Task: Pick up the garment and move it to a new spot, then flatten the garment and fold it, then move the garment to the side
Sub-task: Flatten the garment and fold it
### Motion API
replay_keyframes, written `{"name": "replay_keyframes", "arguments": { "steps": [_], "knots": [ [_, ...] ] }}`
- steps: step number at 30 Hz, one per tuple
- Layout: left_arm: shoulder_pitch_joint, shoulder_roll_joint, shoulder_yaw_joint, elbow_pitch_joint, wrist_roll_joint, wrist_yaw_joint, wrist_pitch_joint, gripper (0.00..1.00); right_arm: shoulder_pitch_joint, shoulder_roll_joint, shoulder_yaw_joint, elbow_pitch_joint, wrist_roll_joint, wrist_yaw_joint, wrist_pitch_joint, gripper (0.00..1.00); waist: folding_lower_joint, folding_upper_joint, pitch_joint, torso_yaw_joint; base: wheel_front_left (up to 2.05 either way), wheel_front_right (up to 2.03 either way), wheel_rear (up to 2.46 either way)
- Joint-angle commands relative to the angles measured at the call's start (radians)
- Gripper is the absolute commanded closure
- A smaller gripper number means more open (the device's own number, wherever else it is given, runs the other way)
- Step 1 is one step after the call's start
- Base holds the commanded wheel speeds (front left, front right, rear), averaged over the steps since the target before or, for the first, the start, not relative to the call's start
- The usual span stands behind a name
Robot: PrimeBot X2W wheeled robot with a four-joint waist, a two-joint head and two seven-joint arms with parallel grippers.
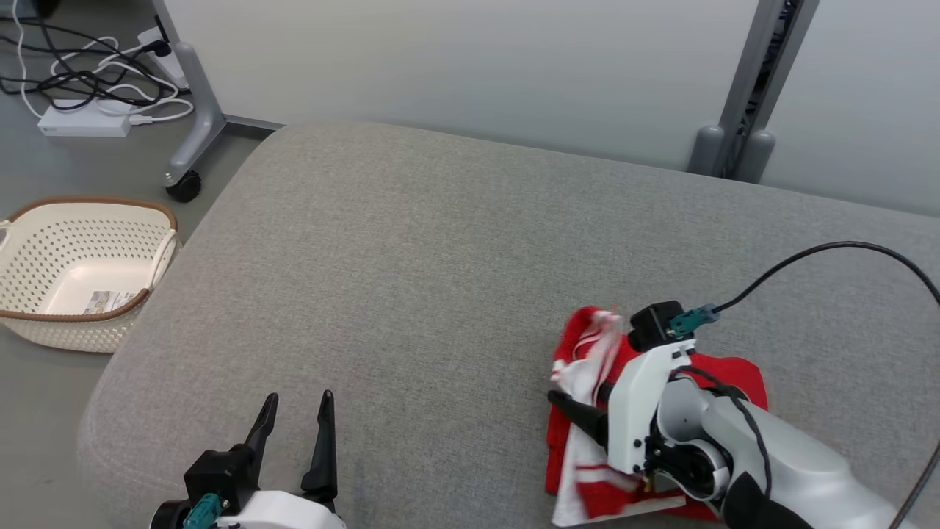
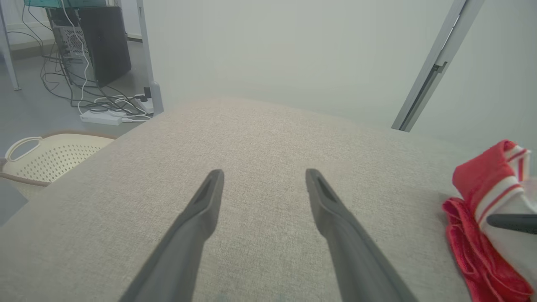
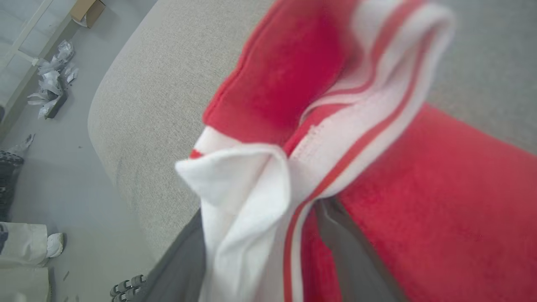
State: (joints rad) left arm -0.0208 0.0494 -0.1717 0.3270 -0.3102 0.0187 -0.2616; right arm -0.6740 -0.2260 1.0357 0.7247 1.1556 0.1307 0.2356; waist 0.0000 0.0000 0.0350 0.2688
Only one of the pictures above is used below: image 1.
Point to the grey trolley leg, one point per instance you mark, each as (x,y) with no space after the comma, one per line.
(202,125)

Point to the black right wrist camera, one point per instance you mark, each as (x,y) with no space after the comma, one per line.
(653,323)

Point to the black caster wheel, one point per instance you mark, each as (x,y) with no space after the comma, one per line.
(183,187)

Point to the printed paper label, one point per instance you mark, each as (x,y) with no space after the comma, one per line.
(110,301)

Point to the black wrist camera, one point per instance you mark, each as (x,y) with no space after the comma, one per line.
(653,323)
(220,470)

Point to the white power adapter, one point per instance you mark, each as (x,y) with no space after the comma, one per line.
(84,121)

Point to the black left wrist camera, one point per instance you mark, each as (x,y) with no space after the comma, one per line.
(220,470)

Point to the red and white Bulls jersey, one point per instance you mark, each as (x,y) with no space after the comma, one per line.
(580,470)

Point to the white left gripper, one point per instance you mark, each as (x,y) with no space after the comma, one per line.
(286,514)

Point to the cream plastic laundry basket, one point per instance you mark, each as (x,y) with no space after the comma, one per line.
(81,242)

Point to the white power strip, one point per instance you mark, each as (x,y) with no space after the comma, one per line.
(170,72)

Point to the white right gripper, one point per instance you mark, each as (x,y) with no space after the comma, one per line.
(635,411)

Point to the grey double partition post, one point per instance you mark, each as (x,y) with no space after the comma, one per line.
(738,95)

